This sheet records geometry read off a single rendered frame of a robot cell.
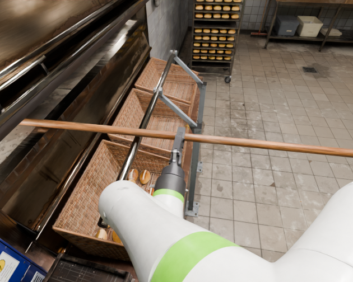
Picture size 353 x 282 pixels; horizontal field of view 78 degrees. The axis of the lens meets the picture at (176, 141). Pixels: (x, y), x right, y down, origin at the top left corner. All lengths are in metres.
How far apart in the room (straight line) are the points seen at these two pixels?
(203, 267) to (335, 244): 0.10
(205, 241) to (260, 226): 1.81
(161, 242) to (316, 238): 0.15
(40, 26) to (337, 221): 0.96
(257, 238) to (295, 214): 0.43
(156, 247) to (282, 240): 1.83
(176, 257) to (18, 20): 0.85
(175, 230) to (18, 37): 0.78
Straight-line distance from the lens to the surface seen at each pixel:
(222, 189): 2.13
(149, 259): 0.27
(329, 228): 0.24
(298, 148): 0.88
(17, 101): 0.69
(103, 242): 1.08
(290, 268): 0.20
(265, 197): 2.20
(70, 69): 0.85
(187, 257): 0.23
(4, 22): 0.90
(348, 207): 0.26
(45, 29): 0.99
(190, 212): 1.97
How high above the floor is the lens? 1.75
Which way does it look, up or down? 44 degrees down
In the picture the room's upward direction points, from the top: straight up
